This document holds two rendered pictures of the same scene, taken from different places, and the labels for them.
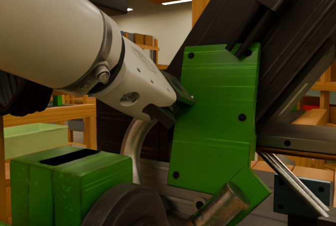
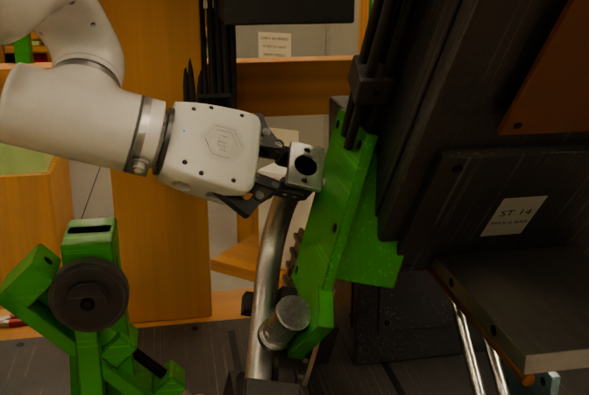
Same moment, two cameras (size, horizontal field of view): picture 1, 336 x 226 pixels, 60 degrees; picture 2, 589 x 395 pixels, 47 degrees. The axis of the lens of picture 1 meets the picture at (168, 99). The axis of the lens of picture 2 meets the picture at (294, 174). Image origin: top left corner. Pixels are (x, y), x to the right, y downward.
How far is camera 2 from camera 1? 0.60 m
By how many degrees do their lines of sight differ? 50
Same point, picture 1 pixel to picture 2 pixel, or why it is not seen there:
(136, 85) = (179, 176)
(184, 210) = not seen: hidden behind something
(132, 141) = (271, 215)
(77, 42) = (104, 148)
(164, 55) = not seen: outside the picture
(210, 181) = (305, 290)
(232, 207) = (277, 322)
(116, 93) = (166, 180)
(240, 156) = (322, 273)
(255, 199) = (311, 327)
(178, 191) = not seen: hidden behind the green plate
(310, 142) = (465, 293)
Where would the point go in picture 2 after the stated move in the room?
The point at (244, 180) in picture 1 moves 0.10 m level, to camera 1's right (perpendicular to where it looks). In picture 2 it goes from (313, 302) to (387, 342)
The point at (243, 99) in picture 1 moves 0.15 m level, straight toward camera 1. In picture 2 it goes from (341, 205) to (198, 231)
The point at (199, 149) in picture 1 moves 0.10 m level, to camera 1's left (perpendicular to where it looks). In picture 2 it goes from (310, 249) to (255, 223)
